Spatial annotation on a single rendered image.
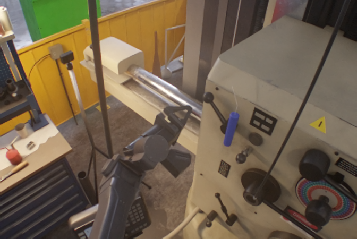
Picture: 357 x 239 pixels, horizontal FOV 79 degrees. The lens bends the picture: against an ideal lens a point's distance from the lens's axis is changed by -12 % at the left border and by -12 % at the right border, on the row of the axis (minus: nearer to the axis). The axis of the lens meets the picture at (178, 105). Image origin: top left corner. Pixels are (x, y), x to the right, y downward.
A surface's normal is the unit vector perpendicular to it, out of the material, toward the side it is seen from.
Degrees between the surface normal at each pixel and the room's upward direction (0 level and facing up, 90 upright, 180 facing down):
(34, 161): 0
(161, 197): 0
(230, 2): 90
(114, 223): 45
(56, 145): 0
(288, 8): 90
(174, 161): 17
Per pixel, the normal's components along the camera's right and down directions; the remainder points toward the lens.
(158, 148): 0.53, -0.23
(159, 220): 0.04, -0.75
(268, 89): -0.44, -0.19
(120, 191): 0.70, -0.66
